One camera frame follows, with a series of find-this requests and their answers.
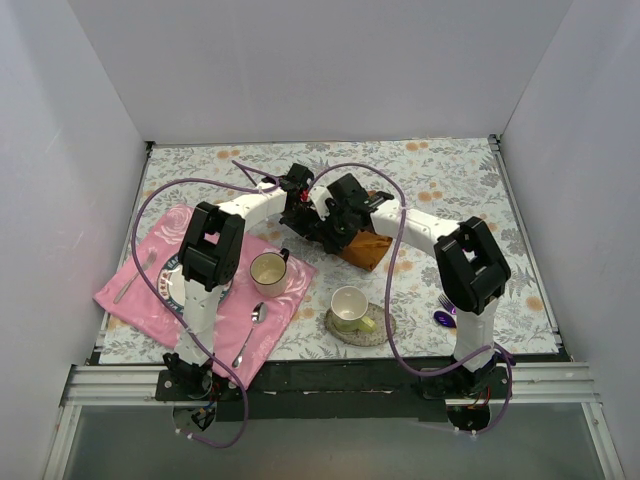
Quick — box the orange-brown cloth napkin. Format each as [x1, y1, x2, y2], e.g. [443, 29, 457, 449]
[337, 229, 392, 272]

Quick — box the purple fork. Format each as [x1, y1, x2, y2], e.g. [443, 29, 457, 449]
[438, 293, 456, 315]

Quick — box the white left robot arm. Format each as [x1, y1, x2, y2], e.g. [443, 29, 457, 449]
[156, 164, 314, 401]

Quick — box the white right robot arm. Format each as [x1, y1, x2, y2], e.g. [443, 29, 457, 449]
[301, 174, 511, 399]

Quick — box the pale green teacup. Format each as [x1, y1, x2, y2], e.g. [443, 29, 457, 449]
[330, 286, 376, 333]

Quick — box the woven round saucer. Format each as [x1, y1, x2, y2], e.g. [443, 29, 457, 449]
[324, 304, 388, 347]

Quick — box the silver spoon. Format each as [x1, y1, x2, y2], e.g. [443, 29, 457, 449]
[232, 302, 267, 369]

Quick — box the floral patterned tablecloth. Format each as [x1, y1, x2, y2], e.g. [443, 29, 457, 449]
[98, 137, 561, 365]

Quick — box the purple spoon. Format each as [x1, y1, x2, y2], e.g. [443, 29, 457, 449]
[433, 310, 456, 329]

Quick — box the white plate green rim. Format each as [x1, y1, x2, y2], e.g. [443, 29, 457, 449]
[156, 254, 235, 314]

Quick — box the silver fork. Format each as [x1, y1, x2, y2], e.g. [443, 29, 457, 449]
[113, 250, 157, 304]

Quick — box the pink floral placemat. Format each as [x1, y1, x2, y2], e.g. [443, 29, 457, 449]
[94, 205, 316, 386]

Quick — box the cream mug black handle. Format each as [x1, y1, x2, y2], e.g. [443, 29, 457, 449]
[249, 248, 290, 298]

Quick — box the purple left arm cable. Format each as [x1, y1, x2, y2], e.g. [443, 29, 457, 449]
[131, 159, 281, 447]

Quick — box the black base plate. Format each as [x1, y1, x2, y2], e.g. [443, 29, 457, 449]
[155, 360, 509, 422]

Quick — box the aluminium frame rail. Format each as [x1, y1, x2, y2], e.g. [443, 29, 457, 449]
[44, 356, 624, 479]

